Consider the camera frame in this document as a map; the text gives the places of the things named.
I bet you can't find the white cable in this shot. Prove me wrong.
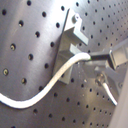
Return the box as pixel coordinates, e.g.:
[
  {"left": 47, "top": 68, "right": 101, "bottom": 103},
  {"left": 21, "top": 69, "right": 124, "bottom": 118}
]
[{"left": 0, "top": 53, "right": 93, "bottom": 110}]

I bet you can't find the blurred grey gripper finger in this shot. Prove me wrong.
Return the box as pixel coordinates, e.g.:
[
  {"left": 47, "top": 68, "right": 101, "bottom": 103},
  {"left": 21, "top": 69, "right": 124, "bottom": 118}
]
[{"left": 109, "top": 69, "right": 128, "bottom": 128}]

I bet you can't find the black cable connector sleeve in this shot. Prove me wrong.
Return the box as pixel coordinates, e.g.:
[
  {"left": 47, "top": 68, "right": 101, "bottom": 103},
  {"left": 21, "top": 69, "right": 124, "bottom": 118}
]
[{"left": 91, "top": 54, "right": 109, "bottom": 61}]

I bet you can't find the grey metal cable clip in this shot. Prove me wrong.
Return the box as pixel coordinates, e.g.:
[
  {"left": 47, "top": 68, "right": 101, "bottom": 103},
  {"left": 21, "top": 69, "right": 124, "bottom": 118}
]
[{"left": 54, "top": 9, "right": 90, "bottom": 80}]

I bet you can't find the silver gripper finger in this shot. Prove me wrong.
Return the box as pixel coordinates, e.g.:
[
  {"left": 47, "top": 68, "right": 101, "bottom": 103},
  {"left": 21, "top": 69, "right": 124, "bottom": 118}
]
[{"left": 108, "top": 43, "right": 128, "bottom": 70}]

